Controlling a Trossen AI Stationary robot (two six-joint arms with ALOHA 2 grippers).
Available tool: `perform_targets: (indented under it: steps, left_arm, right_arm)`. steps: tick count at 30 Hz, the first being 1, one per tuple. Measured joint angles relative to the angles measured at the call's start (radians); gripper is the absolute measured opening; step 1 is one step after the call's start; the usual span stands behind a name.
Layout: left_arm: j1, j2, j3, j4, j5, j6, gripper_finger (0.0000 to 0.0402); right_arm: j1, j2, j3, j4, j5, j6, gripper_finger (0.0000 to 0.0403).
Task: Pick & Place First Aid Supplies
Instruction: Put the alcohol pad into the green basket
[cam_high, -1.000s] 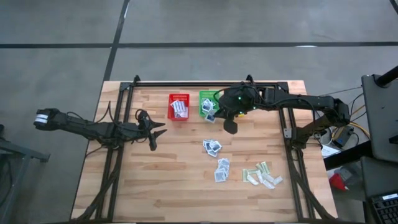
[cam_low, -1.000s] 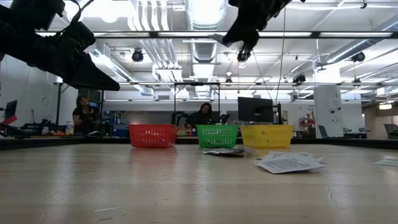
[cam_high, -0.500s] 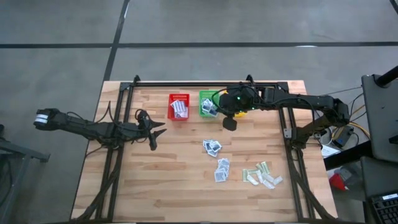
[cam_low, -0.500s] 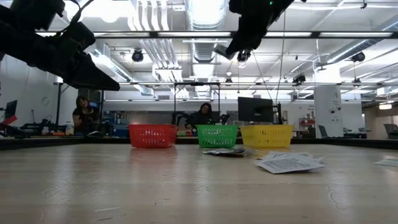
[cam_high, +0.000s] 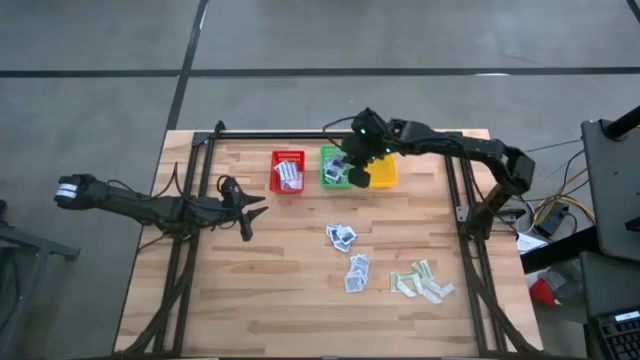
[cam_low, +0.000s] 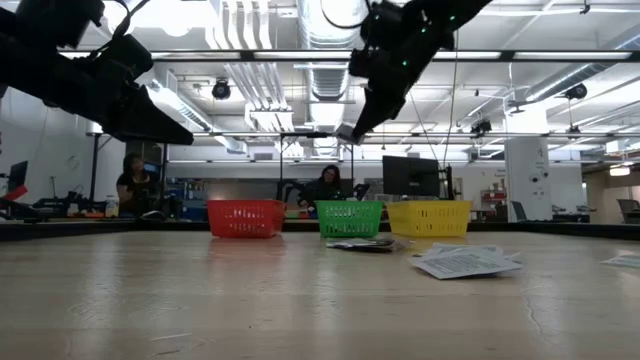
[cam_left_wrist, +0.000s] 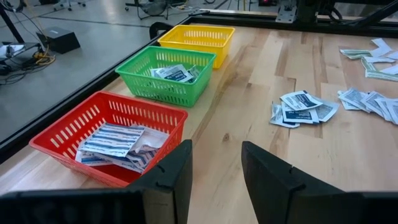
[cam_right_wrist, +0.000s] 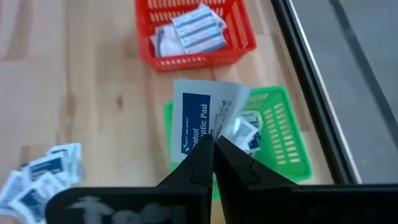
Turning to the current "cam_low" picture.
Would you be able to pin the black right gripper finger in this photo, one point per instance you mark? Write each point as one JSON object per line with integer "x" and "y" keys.
{"x": 380, "y": 110}

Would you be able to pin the small green and white packet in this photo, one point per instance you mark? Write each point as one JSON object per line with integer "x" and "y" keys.
{"x": 625, "y": 261}

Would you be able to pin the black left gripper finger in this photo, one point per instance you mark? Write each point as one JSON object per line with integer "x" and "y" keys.
{"x": 150, "y": 135}
{"x": 150, "y": 107}

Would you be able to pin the black ceiling camera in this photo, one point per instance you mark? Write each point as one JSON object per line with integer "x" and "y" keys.
{"x": 576, "y": 91}
{"x": 222, "y": 89}

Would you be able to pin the person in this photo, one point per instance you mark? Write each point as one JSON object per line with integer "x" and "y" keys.
{"x": 322, "y": 190}
{"x": 135, "y": 185}

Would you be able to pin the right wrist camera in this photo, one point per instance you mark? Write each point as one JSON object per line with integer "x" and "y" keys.
{"x": 380, "y": 22}

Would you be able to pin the silver ceiling duct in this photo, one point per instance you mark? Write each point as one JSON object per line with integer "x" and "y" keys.
{"x": 330, "y": 75}

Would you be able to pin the green plastic basket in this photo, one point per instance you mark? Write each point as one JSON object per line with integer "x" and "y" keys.
{"x": 350, "y": 205}

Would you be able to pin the black computer monitor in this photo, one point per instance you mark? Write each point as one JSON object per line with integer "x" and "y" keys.
{"x": 19, "y": 175}
{"x": 410, "y": 176}

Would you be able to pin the red plastic basket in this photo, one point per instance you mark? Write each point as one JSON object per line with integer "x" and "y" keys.
{"x": 270, "y": 227}

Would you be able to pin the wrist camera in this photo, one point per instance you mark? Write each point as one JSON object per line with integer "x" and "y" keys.
{"x": 55, "y": 20}
{"x": 380, "y": 22}

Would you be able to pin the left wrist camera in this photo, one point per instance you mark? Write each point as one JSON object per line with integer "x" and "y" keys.
{"x": 55, "y": 20}

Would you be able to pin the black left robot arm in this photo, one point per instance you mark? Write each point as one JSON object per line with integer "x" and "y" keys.
{"x": 25, "y": 65}

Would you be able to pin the grey office chair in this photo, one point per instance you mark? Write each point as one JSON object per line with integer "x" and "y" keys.
{"x": 519, "y": 210}

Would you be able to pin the yellow plastic basket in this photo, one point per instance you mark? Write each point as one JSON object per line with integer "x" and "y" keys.
{"x": 430, "y": 205}

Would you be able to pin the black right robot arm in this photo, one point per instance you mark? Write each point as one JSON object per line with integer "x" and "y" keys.
{"x": 450, "y": 15}

